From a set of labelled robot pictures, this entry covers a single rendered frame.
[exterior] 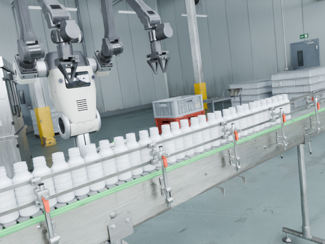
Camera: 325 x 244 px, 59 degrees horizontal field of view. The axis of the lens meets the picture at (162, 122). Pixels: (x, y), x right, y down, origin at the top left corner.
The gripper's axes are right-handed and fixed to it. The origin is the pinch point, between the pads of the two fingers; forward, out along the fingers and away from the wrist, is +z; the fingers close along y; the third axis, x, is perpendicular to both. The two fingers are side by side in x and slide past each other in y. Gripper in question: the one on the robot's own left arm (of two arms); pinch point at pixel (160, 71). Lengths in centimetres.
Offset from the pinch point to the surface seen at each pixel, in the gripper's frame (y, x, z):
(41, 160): -16, 66, 24
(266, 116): -15, -63, 35
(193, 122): -15.1, -3.2, 25.8
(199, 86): 675, -725, 34
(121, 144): -16.2, 36.8, 26.1
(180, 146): -16.2, 8.1, 34.5
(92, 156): -17, 49, 27
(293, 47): 430, -988, -55
